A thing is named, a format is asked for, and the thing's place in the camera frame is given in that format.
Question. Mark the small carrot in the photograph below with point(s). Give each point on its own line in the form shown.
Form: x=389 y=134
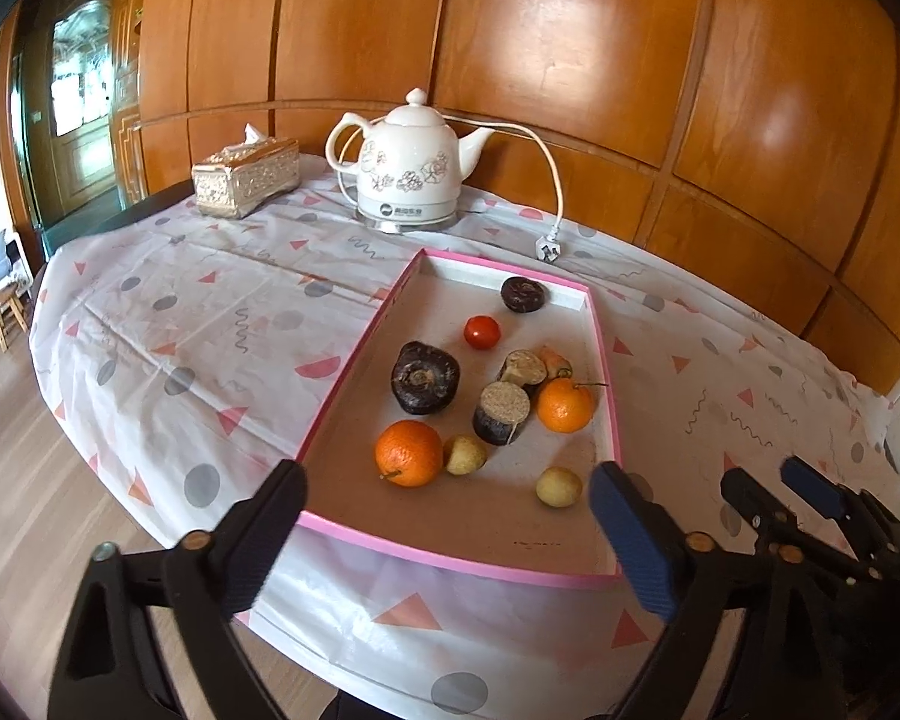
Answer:
x=555 y=360

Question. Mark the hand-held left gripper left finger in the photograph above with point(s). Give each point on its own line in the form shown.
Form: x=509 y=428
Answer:
x=259 y=540

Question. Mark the small wooden stool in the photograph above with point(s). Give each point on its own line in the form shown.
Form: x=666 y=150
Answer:
x=4 y=304

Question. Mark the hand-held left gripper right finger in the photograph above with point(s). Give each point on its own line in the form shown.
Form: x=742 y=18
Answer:
x=634 y=540

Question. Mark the pink shallow tray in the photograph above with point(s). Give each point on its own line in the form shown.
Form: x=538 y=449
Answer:
x=457 y=525

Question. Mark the red tomato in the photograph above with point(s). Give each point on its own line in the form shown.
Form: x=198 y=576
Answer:
x=482 y=332

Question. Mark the orange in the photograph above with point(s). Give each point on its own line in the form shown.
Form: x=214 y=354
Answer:
x=565 y=406
x=409 y=454

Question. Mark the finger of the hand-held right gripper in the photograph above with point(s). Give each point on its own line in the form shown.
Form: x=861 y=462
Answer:
x=754 y=499
x=814 y=484

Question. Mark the small yellow fruit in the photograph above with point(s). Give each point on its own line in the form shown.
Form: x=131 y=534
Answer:
x=559 y=487
x=465 y=456

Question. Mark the ornate cream tissue box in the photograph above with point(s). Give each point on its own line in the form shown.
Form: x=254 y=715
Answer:
x=244 y=176

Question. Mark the cut dark tuber piece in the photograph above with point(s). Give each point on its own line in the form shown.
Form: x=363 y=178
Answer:
x=502 y=412
x=523 y=369

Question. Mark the white ceramic electric kettle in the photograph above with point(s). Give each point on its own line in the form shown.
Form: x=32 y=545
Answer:
x=409 y=157

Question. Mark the small dark passion fruit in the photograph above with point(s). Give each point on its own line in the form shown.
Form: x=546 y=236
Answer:
x=523 y=294

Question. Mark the wooden glass door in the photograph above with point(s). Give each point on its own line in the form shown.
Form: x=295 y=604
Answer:
x=82 y=90

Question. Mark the white patterned tablecloth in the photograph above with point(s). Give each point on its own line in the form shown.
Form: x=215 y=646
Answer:
x=195 y=300

